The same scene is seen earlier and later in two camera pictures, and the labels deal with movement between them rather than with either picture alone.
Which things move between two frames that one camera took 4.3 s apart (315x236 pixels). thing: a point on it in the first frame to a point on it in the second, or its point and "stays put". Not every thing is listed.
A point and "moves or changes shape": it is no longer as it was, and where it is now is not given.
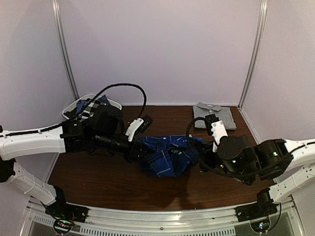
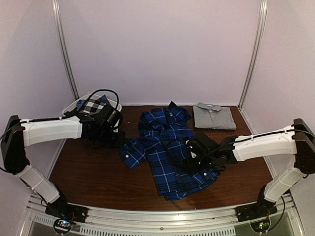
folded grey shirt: x=224 y=114 stays put
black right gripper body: x=207 y=165 to x=205 y=163
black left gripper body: x=130 y=156 to x=107 y=140
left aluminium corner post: x=62 y=36 stays put
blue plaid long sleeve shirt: x=169 y=156 moves or changes shape
